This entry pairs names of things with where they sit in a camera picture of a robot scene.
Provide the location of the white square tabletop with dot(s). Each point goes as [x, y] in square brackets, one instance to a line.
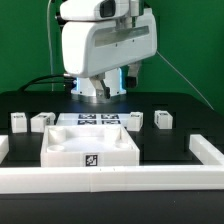
[88, 146]

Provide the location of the white obstacle fence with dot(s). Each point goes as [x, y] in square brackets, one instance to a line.
[98, 179]

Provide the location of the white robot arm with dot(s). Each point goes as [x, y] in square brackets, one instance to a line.
[115, 78]

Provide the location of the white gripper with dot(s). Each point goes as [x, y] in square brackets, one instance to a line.
[92, 48]

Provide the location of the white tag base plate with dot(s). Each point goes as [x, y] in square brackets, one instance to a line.
[69, 119]

